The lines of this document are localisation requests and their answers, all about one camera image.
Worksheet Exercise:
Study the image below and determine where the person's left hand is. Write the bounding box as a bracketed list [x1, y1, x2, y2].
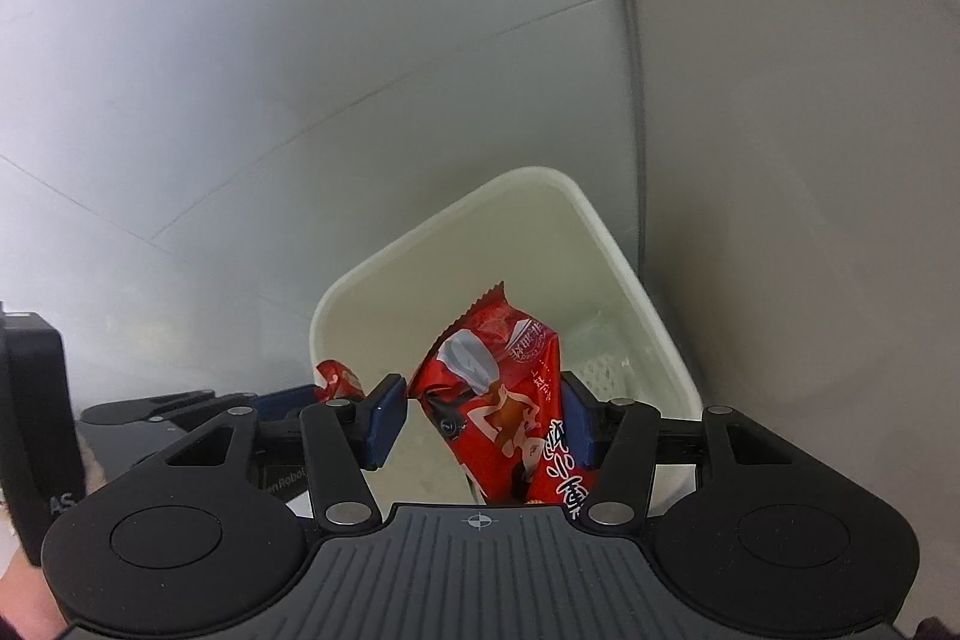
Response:
[0, 449, 112, 640]

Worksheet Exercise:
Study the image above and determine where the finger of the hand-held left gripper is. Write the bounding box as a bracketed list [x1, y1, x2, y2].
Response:
[146, 385, 325, 422]
[79, 400, 226, 435]

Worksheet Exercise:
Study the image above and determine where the red snack packet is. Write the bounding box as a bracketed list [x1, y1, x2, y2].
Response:
[405, 281, 608, 521]

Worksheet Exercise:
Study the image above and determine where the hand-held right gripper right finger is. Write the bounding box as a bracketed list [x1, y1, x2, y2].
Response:
[559, 371, 800, 528]

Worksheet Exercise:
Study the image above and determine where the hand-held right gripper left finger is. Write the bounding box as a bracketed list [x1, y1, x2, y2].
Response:
[161, 372, 410, 528]

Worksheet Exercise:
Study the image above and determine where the white plastic bin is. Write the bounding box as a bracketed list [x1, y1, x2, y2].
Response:
[310, 165, 704, 506]

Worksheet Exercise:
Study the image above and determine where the small red wrapper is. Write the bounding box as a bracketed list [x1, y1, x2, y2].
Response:
[313, 359, 366, 405]

